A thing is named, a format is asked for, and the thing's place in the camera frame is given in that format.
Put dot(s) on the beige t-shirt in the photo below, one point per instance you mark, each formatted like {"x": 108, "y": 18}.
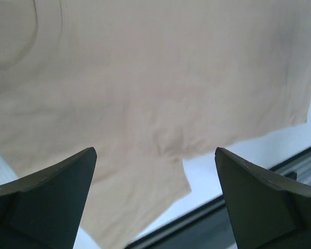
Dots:
{"x": 148, "y": 84}

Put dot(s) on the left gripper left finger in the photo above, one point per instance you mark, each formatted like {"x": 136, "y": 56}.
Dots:
{"x": 44, "y": 209}

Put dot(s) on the aluminium frame rail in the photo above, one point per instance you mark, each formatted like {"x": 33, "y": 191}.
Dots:
{"x": 209, "y": 226}

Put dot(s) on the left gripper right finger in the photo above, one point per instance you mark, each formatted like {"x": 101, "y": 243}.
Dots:
{"x": 266, "y": 210}

